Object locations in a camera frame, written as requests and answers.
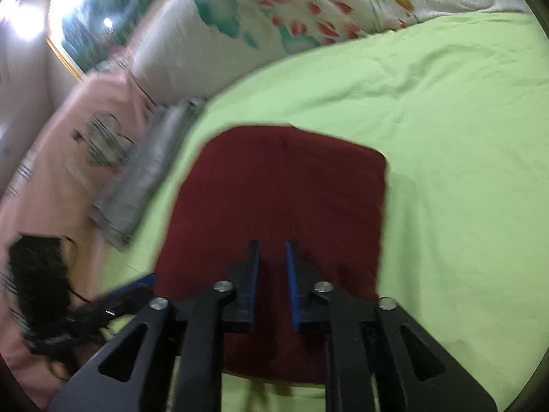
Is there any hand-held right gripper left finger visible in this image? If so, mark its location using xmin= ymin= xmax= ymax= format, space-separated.
xmin=47 ymin=240 xmax=261 ymax=412

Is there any white floral quilt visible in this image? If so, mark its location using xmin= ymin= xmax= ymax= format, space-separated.
xmin=131 ymin=0 xmax=533 ymax=106

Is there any light green bed sheet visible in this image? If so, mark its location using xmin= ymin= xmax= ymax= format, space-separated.
xmin=101 ymin=11 xmax=549 ymax=412

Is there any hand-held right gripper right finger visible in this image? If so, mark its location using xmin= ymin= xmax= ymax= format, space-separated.
xmin=286 ymin=240 xmax=498 ymax=412

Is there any folded grey towel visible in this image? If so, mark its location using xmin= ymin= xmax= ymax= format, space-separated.
xmin=88 ymin=96 xmax=207 ymax=250

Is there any dark red garment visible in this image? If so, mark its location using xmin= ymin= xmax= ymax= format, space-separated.
xmin=152 ymin=124 xmax=389 ymax=385

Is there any bright lamp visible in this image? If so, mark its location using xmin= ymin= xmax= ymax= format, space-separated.
xmin=0 ymin=0 xmax=48 ymax=46

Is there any pink cloth with plaid print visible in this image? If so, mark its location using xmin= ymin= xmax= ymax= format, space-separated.
xmin=0 ymin=71 xmax=157 ymax=408

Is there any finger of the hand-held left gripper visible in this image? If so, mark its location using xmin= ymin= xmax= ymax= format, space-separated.
xmin=71 ymin=272 xmax=157 ymax=331

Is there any gold framed picture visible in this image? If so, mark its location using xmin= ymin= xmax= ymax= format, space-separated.
xmin=45 ymin=0 xmax=172 ymax=82

